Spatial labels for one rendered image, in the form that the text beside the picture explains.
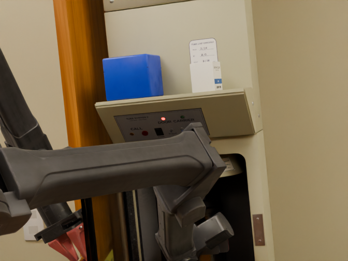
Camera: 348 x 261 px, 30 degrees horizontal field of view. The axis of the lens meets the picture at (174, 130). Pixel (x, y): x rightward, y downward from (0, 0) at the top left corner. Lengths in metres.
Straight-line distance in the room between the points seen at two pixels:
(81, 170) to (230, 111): 0.65
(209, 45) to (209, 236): 0.41
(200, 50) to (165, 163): 0.65
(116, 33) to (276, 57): 0.54
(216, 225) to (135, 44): 0.44
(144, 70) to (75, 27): 0.21
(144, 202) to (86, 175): 0.82
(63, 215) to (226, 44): 0.50
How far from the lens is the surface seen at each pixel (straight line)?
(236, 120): 1.36
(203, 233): 1.34
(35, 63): 2.04
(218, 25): 1.42
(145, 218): 1.53
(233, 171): 1.48
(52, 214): 1.29
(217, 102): 1.32
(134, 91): 1.35
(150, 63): 1.36
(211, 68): 1.33
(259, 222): 1.44
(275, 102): 1.84
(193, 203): 0.93
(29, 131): 1.23
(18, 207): 0.67
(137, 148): 0.79
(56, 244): 1.30
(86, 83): 1.48
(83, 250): 1.30
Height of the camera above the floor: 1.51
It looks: 3 degrees down
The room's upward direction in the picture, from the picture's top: 6 degrees counter-clockwise
